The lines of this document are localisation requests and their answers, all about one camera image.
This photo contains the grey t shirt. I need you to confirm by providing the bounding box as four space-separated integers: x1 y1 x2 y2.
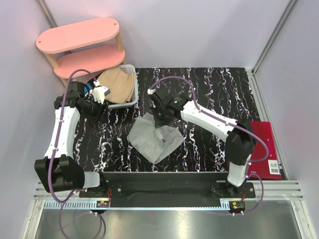
127 113 185 164

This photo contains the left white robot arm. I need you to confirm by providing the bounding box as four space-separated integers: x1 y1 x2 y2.
34 82 111 197

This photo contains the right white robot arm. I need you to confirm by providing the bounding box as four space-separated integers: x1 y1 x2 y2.
148 89 256 198

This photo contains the black blue white garment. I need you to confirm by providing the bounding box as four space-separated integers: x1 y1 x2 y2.
84 83 94 96

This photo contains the beige t shirt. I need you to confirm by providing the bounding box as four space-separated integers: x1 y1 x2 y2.
97 67 136 104

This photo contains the white plastic basket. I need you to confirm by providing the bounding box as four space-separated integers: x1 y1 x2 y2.
74 64 138 109

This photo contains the pink three-tier shelf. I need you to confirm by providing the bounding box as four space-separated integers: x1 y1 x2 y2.
36 17 126 85

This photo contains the red folded t shirt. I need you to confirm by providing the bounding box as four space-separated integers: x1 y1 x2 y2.
246 120 283 181

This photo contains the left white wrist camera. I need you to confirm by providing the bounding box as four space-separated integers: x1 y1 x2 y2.
90 84 111 104

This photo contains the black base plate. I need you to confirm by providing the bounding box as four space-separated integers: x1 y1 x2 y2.
80 172 256 210

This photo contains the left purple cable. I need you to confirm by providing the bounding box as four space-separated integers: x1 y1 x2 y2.
49 69 106 238

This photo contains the purple cable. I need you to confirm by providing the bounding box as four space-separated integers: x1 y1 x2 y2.
148 76 270 216
49 69 106 238

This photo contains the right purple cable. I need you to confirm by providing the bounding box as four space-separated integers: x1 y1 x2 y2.
148 76 270 216

